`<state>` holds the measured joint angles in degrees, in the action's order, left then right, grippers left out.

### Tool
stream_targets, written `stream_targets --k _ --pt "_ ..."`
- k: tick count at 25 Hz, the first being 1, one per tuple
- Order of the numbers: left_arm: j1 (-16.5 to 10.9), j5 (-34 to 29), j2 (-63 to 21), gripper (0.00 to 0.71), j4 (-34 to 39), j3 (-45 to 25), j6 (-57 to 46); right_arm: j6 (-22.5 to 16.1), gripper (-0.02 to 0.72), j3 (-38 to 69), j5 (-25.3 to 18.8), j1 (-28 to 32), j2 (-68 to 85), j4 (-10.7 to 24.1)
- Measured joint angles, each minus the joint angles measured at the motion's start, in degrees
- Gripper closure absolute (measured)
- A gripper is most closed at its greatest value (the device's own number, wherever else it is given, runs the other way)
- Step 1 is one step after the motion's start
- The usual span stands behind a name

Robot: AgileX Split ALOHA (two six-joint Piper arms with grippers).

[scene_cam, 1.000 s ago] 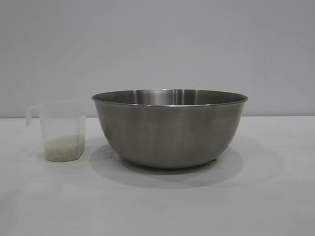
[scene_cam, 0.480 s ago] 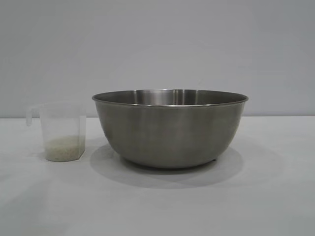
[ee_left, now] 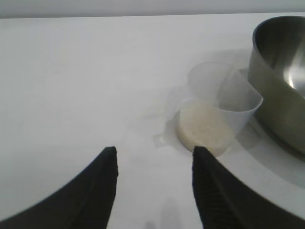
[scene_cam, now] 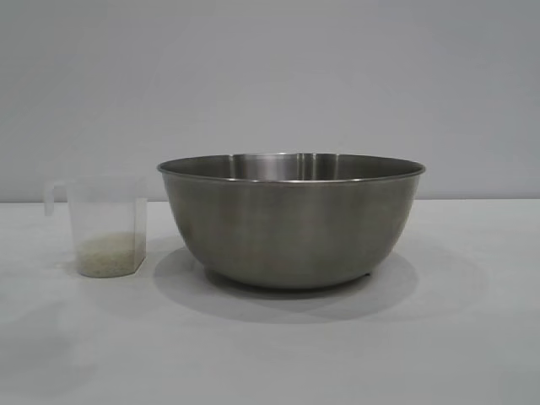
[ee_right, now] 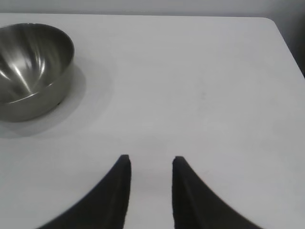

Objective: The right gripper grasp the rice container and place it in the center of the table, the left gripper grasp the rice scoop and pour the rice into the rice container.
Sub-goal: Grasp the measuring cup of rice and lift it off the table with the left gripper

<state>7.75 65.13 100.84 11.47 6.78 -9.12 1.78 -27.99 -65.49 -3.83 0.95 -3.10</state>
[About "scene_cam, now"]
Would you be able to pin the clear plastic measuring cup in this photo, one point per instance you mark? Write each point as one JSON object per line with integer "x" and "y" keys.
{"x": 105, "y": 211}

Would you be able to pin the white rice grains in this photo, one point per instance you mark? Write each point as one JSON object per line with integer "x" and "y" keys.
{"x": 109, "y": 255}

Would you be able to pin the stainless steel mixing bowl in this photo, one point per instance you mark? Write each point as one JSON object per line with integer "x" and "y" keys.
{"x": 291, "y": 228}

